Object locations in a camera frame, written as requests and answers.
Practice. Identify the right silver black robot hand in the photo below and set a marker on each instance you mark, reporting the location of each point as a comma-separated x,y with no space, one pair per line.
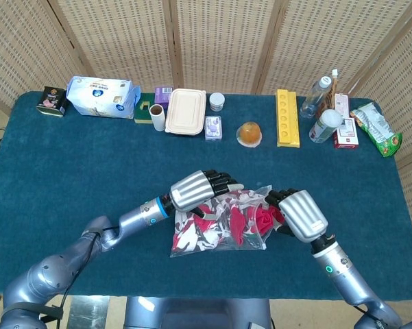
303,216

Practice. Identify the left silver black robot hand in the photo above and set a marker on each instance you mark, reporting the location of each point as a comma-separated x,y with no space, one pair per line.
192,190

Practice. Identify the red white patterned garment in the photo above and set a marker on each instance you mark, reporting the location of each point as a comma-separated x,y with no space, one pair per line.
238,222

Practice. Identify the clear plastic zip bag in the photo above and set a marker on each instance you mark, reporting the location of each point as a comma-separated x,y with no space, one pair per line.
226,245

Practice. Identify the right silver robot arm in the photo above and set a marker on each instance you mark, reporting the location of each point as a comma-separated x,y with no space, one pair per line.
346,277

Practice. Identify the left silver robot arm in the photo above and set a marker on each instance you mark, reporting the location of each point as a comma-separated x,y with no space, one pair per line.
55,270

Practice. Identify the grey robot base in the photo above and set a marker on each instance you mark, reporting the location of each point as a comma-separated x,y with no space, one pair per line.
199,313

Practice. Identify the green snack bag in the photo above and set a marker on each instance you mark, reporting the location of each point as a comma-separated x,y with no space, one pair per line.
377,128

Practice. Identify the clear purple small box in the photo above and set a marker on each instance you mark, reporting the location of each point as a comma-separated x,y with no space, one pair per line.
213,127

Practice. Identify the white paper roll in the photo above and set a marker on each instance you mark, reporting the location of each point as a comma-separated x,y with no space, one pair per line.
157,120

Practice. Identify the beige lidded lunch box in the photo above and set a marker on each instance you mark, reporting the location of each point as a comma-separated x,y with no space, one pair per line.
185,111

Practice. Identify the orange jelly cup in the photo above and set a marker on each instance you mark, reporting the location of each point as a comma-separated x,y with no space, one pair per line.
249,134

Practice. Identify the white green cylindrical canister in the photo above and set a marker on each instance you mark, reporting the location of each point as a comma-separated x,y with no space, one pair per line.
324,127

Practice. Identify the small white jar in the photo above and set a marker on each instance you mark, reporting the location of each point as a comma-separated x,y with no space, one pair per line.
217,102

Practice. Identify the red white carton box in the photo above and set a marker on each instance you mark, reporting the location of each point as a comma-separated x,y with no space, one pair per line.
347,135

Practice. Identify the green yellow sponge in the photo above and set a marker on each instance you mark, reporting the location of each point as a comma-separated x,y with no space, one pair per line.
142,113

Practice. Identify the purple cardboard box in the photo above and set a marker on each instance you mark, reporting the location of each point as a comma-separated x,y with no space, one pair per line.
162,96

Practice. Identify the yellow tray with round holes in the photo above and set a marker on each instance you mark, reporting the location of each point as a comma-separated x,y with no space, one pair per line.
288,118

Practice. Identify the blue table cloth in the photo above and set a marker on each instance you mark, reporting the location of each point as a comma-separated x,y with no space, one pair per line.
89,164

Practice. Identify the clear plastic water bottle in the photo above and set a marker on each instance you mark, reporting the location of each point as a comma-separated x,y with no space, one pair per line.
313,99

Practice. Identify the pink white carton box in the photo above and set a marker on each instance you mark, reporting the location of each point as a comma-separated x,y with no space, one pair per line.
342,104

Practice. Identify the brown patterned bottle white cap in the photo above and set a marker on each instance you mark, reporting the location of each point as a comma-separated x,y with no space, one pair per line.
329,97

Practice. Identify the blue white tissue pack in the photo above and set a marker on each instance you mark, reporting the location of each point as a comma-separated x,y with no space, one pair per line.
99,97

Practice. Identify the wicker folding screen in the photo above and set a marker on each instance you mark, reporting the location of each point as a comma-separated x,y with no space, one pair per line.
226,41

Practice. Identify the dark green tin can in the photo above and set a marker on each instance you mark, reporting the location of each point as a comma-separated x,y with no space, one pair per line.
51,101

